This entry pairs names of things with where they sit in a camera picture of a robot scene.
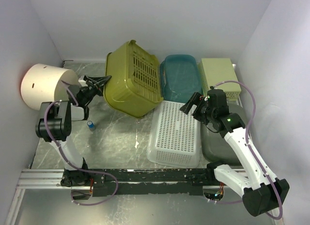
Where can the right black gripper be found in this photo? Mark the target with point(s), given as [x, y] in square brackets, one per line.
[196, 99]

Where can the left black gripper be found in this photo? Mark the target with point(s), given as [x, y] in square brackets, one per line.
[97, 82]

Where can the blue translucent plastic container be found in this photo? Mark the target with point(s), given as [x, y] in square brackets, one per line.
[180, 78]

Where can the pale green perforated box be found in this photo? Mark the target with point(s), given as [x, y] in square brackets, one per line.
[216, 70]

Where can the olive green tub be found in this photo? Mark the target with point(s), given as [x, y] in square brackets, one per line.
[134, 87]

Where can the white perforated basket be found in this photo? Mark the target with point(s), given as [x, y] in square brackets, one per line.
[175, 138]

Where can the large metal tray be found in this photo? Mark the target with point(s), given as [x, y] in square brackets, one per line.
[215, 148]

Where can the cream cylindrical container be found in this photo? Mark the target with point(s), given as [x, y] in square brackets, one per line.
[44, 83]

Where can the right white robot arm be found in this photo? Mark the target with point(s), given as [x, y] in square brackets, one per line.
[261, 190]

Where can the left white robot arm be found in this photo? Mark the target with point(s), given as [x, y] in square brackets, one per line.
[54, 126]

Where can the small blue capped bottle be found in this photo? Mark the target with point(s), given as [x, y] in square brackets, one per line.
[91, 125]

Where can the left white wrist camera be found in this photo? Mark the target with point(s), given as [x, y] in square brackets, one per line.
[82, 82]

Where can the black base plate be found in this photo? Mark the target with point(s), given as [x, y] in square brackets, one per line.
[104, 182]

